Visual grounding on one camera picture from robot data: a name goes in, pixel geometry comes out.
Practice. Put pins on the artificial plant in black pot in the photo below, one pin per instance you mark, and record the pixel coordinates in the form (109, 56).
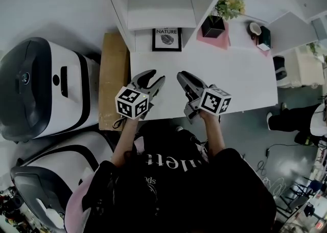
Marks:
(213, 28)

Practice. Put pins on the black and white chair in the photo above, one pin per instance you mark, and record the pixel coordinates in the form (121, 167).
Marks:
(279, 69)

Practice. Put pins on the person's pink garment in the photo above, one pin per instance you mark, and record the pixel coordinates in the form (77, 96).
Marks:
(74, 201)

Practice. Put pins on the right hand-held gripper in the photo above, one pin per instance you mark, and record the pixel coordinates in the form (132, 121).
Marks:
(214, 100)

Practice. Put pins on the black framed nature picture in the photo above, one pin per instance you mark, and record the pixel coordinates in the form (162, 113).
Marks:
(167, 39)

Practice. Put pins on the white side cabinet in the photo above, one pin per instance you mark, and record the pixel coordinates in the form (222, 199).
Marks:
(301, 68)

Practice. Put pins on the pink square mat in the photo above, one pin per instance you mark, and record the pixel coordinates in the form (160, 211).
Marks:
(219, 43)

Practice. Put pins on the person's white shoe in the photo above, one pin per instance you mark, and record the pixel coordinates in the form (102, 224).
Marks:
(179, 128)

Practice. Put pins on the small green potted plant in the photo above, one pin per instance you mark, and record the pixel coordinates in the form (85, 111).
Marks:
(313, 48)

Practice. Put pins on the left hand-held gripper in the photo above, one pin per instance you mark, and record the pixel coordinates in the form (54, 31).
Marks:
(130, 103)

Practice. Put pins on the dark green box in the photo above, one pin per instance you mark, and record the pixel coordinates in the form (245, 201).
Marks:
(265, 36)

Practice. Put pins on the white table top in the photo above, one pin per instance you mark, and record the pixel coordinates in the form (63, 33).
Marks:
(230, 78)

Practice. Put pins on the white shelf unit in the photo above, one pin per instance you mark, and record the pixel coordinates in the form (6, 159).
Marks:
(158, 2)

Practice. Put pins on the small pink book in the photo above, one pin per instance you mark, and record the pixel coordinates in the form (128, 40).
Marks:
(265, 53)

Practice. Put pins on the brown and white cup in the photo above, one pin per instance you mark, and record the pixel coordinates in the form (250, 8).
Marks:
(255, 28)

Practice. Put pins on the black metal stand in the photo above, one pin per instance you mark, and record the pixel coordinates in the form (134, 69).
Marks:
(296, 201)

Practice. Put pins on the person's left forearm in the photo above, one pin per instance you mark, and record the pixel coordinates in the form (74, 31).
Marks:
(126, 140)

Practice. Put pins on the person's right forearm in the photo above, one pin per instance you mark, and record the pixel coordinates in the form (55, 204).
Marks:
(213, 135)

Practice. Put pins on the person's black t-shirt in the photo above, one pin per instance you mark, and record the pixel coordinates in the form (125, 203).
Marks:
(191, 188)

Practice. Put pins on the long cardboard box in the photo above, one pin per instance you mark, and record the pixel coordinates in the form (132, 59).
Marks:
(112, 78)

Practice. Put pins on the black and white machine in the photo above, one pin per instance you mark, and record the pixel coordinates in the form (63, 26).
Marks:
(76, 86)
(64, 160)

